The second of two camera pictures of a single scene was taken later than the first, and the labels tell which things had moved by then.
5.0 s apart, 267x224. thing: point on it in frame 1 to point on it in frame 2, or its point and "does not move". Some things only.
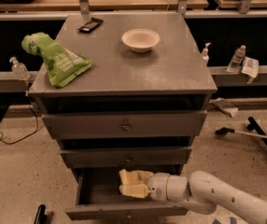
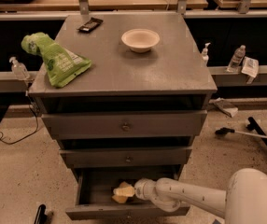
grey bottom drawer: (99, 196) does not move
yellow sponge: (129, 177) to (120, 199)
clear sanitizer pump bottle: (19, 69) does not move
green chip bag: (63, 65) does not move
